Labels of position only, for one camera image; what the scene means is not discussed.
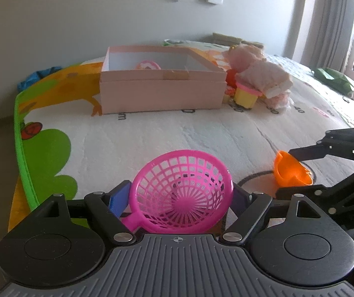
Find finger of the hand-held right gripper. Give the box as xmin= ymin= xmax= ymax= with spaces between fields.
xmin=275 ymin=169 xmax=354 ymax=223
xmin=288 ymin=127 xmax=354 ymax=169

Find pink round toy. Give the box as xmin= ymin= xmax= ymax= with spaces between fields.
xmin=134 ymin=60 xmax=161 ymax=70

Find grey curtain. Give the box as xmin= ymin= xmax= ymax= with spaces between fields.
xmin=301 ymin=0 xmax=354 ymax=72

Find green plastic bag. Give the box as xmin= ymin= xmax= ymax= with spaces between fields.
xmin=311 ymin=67 xmax=354 ymax=95

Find yellow toy cup pink rim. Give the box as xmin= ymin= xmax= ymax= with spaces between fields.
xmin=234 ymin=83 xmax=263 ymax=109

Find red toy figure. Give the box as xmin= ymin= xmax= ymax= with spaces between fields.
xmin=226 ymin=70 xmax=239 ymax=88

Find pink cardboard box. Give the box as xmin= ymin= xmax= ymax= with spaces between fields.
xmin=99 ymin=46 xmax=228 ymax=115

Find orange plastic toy cup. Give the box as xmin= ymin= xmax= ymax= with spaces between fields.
xmin=273 ymin=150 xmax=314 ymax=188

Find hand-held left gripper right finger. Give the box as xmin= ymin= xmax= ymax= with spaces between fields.
xmin=218 ymin=187 xmax=323 ymax=246

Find white quilted bedcover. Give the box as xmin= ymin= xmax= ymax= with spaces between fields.
xmin=264 ymin=54 xmax=354 ymax=106

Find printed animal play mat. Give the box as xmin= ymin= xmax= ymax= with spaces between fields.
xmin=8 ymin=40 xmax=354 ymax=232

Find pink plastic toy strainer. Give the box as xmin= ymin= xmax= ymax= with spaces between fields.
xmin=120 ymin=150 xmax=236 ymax=235

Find folded tan towel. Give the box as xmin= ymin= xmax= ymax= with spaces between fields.
xmin=211 ymin=32 xmax=264 ymax=49

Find pink plush doll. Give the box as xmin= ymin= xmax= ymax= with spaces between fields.
xmin=226 ymin=44 xmax=293 ymax=99

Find pale pink crumpled wrapper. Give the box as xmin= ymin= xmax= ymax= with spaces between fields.
xmin=263 ymin=91 xmax=293 ymax=115

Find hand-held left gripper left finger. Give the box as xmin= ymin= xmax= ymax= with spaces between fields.
xmin=37 ymin=179 xmax=138 ymax=244

